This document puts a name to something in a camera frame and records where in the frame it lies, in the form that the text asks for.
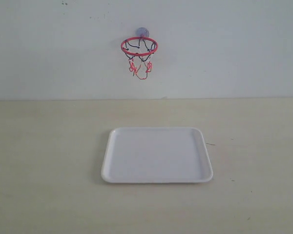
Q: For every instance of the red mini basketball hoop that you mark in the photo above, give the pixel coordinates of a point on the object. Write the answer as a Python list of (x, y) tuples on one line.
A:
[(139, 50)]

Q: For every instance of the white plastic tray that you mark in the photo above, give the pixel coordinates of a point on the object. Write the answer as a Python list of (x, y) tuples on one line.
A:
[(156, 155)]

